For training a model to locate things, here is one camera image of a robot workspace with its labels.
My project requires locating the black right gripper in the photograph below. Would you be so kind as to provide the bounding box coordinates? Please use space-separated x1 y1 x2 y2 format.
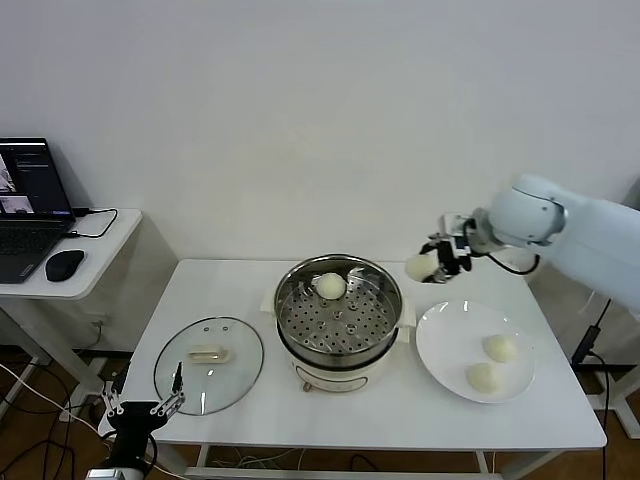
419 232 474 286

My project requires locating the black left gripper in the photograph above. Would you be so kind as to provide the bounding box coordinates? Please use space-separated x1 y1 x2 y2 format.
101 360 187 469

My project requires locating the white steamed baozi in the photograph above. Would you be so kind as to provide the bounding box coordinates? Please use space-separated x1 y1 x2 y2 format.
404 253 441 284
465 363 503 396
315 272 347 301
482 334 519 364

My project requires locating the glass pot lid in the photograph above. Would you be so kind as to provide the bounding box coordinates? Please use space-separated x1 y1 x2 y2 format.
153 314 265 416

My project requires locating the steel steamer basket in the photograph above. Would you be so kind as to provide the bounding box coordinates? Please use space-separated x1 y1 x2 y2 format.
259 254 418 357

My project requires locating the white round plate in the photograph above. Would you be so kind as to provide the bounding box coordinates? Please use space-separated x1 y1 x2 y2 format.
414 299 537 404

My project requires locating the white side desk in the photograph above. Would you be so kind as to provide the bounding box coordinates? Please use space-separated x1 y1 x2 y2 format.
0 207 180 424

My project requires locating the cream electric pot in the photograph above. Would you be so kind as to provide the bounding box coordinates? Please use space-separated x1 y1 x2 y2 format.
276 324 401 394

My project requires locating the black computer mouse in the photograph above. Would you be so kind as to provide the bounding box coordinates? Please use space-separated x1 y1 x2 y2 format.
44 248 86 283

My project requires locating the black laptop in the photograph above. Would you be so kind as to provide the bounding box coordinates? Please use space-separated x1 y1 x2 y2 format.
0 137 77 285

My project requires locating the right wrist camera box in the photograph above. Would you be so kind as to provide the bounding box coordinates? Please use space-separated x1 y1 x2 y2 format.
438 213 475 240

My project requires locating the long white floor cable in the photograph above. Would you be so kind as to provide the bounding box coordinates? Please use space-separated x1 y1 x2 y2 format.
0 360 104 432

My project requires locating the black cable with adapter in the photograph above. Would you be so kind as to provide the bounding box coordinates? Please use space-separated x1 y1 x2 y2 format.
571 297 616 441

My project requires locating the white table frame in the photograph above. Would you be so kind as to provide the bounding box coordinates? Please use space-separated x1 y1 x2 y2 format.
159 442 506 480

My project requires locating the black laptop cable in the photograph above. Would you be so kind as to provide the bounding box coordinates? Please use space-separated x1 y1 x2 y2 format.
62 206 120 240

